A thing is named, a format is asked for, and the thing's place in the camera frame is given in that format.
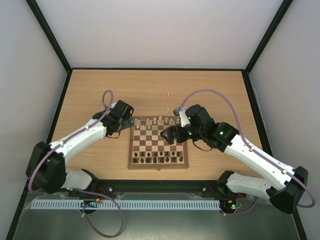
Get white queen chess piece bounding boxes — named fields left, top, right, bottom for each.
left=158, top=116, right=163, bottom=125

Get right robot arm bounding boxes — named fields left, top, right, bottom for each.
left=160, top=104, right=309, bottom=214

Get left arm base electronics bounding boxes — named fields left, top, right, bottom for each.
left=81, top=196, right=104, bottom=215

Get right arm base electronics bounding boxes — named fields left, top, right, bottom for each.
left=219, top=193, right=247, bottom=216

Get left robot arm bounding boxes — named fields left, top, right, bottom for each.
left=26, top=100, right=134, bottom=194

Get dark pieces back row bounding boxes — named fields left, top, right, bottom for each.
left=132, top=151, right=183, bottom=158

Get dark pieces row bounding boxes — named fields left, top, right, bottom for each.
left=132, top=157, right=185, bottom=164
left=132, top=151, right=183, bottom=158

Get wooden chess board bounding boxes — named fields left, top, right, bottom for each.
left=128, top=116, right=189, bottom=170

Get dark pieces front row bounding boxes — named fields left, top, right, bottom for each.
left=132, top=157, right=185, bottom=164

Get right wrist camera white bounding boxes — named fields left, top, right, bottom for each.
left=173, top=106, right=191, bottom=128

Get black aluminium frame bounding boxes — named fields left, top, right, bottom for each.
left=6, top=0, right=307, bottom=240

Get grey slotted cable duct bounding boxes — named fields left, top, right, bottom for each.
left=30, top=199, right=220, bottom=211

